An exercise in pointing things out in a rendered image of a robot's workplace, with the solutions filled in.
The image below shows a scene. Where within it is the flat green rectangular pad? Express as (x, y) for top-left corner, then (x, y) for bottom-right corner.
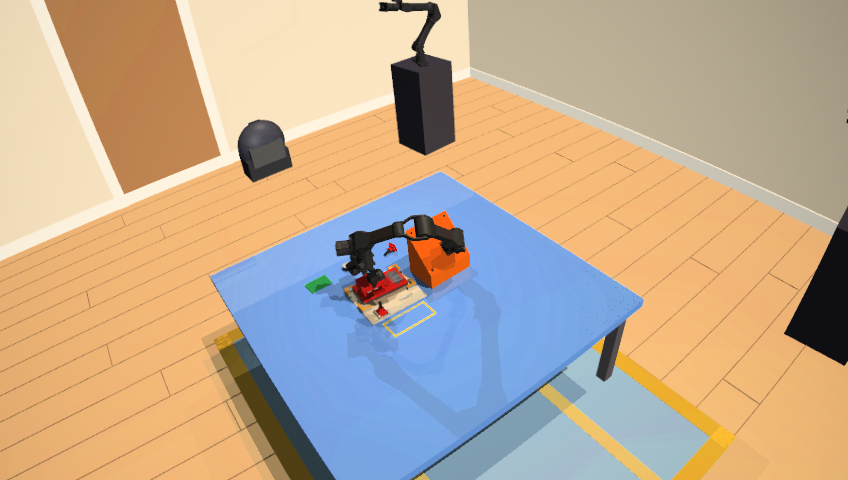
(305, 275), (333, 294)

